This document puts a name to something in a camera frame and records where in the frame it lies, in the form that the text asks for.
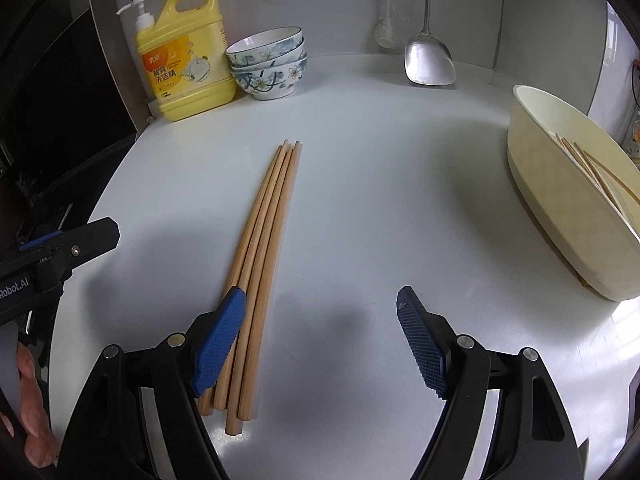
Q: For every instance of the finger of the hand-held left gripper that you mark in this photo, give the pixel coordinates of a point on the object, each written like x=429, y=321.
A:
x=85, y=240

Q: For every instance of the yellow detergent pump bottle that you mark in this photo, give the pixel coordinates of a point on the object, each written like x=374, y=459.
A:
x=190, y=70

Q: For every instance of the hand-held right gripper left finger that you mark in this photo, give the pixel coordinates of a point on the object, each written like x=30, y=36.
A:
x=220, y=340

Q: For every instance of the black glossy panel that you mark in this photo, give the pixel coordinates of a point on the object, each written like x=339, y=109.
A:
x=55, y=110

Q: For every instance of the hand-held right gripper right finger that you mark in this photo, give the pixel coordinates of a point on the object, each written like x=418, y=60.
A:
x=422, y=340

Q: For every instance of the person's left hand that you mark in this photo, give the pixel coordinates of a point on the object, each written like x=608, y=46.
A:
x=37, y=410

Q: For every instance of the steel spatula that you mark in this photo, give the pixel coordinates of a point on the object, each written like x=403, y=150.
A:
x=430, y=62

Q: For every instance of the cream plastic basin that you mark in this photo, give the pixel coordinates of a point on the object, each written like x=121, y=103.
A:
x=555, y=210

